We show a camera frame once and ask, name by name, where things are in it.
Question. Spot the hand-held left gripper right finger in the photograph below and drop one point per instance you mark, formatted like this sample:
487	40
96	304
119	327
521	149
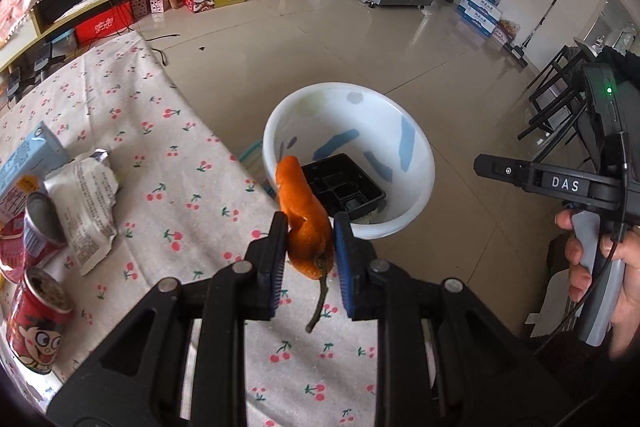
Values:
342	267

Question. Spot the teal stool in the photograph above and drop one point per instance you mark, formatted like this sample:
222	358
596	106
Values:
250	157

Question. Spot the black chair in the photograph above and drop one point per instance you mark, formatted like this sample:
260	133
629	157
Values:
552	97

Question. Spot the light blue carton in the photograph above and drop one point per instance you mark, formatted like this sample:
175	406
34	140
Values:
27	162

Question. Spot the pink patterned boxes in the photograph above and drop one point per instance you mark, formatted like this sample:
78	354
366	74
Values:
150	2

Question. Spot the white plastic basin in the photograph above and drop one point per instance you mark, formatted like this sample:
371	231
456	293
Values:
350	117

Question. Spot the red packet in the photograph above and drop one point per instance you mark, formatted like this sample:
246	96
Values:
11	252

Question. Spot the cherry print tablecloth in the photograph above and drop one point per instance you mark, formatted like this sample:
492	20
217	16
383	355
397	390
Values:
165	147

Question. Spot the blue and white carton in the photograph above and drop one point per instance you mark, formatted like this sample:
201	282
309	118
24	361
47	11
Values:
481	3
477	21

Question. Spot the white crumpled wrapper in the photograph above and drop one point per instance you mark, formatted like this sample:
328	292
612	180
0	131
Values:
87	212

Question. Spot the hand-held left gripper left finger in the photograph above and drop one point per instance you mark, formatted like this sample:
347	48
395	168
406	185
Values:
278	267

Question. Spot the snack bag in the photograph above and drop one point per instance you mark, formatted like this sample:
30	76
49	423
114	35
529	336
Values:
507	32

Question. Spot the red gift box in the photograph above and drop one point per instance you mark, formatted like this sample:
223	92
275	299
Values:
102	26

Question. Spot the black plastic tray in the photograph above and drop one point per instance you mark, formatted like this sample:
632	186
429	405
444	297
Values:
345	187

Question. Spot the person's right hand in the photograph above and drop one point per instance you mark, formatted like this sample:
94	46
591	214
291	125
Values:
629	297

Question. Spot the red drink can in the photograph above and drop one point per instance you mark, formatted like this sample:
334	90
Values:
42	222
37	327

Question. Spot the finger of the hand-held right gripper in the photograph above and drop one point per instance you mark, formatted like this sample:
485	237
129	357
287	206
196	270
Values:
500	169

